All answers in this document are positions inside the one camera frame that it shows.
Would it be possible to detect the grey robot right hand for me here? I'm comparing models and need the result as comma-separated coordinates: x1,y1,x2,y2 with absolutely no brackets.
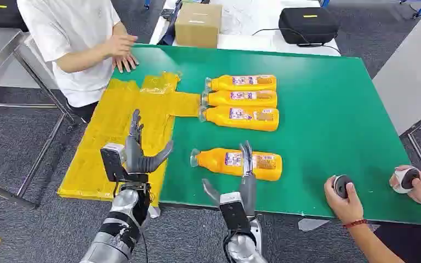
201,140,258,219

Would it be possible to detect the person's left hand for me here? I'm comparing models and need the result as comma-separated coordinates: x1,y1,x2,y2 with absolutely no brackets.
323,175,365,226
112,53,140,73

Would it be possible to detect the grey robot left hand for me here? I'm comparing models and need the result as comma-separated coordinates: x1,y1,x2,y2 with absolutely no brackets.
124,108,174,175

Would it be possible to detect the round black white controller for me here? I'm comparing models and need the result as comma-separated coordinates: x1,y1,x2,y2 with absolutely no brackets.
392,167,421,195
333,174,354,199

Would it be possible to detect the orange drink bottle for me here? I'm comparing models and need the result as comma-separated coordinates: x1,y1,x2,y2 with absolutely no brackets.
198,105,280,132
200,90,278,108
204,74,277,92
190,147,283,182

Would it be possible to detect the yellow sheet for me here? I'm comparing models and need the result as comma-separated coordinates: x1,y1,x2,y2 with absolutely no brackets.
57,71,201,208

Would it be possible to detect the person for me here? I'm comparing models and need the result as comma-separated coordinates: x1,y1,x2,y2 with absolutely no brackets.
374,222,421,263
16,0,140,122

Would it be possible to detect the dark blue bag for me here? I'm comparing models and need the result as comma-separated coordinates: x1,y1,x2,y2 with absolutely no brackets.
157,0,183,46

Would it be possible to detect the brown cardboard box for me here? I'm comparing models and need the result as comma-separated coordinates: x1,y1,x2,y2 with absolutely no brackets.
174,3,223,49

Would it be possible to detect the green table mat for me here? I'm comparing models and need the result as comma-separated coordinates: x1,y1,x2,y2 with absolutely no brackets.
110,43,421,226

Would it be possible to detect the black case with yellow mark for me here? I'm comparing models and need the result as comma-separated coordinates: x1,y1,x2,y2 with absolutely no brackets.
278,7,340,47
0,0,30,33

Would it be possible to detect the grey table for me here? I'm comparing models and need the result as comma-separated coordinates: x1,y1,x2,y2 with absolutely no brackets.
372,4,421,193

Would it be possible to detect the white table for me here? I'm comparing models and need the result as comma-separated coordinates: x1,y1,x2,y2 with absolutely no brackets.
149,0,342,57

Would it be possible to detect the red bracelet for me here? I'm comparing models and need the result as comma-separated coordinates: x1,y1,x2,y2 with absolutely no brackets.
343,219,368,230

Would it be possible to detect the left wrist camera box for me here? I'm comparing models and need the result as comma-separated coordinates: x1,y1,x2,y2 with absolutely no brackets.
100,142,128,183

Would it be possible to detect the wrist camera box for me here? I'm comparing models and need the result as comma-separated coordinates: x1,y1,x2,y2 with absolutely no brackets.
100,142,128,183
219,191,251,234

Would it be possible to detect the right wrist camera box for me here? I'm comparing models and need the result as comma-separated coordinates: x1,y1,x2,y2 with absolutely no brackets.
219,191,251,234

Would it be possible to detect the black cable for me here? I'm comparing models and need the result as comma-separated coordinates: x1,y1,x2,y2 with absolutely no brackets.
252,28,342,54

